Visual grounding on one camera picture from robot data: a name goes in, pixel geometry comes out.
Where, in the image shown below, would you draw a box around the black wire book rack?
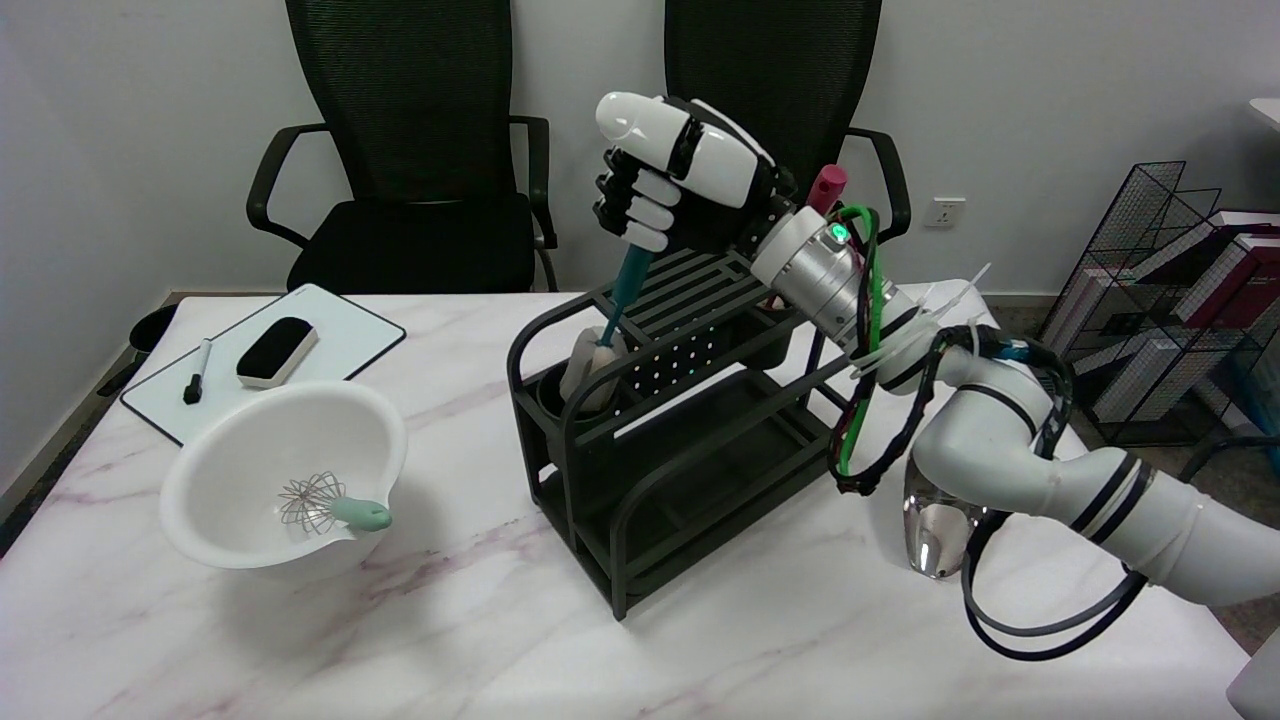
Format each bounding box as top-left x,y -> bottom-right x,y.
1037,161 -> 1280,483

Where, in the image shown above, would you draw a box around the white mixing bowl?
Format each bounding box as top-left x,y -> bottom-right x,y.
159,380 -> 408,571

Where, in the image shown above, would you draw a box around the books in wire rack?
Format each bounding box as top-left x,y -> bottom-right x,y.
1046,208 -> 1280,421

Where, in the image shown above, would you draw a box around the black chair base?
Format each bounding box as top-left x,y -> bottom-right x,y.
96,304 -> 179,398

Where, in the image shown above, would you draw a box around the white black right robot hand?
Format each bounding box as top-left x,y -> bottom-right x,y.
592,91 -> 798,255

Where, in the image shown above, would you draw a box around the shiny metal scoop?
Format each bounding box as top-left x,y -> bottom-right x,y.
902,462 -> 986,580

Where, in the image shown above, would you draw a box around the black marker pen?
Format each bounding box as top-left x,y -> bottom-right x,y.
183,338 -> 214,406

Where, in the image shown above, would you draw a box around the small whiteboard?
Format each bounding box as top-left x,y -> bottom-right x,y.
120,284 -> 407,447

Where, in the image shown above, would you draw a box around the black whiteboard eraser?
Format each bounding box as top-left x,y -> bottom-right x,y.
236,317 -> 319,390

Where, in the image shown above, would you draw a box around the dark grey kitchen storage rack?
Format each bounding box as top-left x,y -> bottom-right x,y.
506,221 -> 884,621

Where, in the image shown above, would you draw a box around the whisk with mint handle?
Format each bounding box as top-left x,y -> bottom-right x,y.
277,472 -> 393,534

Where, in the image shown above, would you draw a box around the black mesh office chair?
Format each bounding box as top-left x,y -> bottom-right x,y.
625,0 -> 912,288
247,0 -> 560,294

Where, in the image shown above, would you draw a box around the blue sponge bottle brush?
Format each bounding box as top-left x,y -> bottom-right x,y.
558,243 -> 655,415

